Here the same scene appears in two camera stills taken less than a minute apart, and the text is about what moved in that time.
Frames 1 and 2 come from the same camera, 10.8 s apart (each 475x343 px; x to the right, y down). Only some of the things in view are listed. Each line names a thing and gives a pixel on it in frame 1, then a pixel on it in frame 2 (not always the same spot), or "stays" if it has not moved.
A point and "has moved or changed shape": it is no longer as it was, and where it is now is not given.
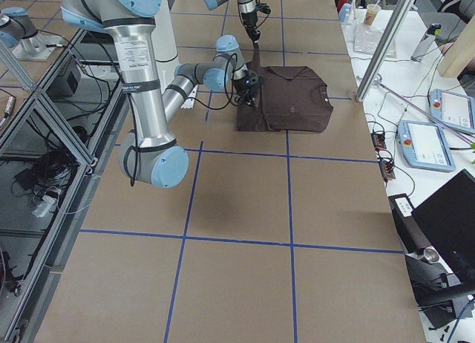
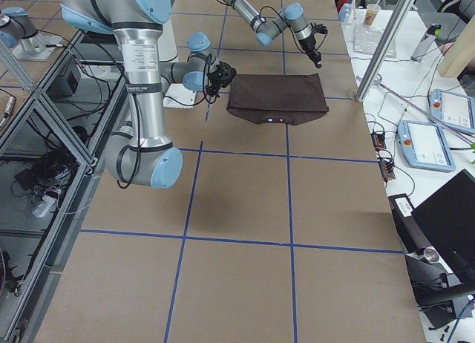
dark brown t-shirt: [292, 99] has moved or changed shape
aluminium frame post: [407, 1] stays
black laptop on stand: [438, 239] stays
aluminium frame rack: [53, 135] stays
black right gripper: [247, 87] to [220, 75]
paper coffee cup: [372, 11] stays
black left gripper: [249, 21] to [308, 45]
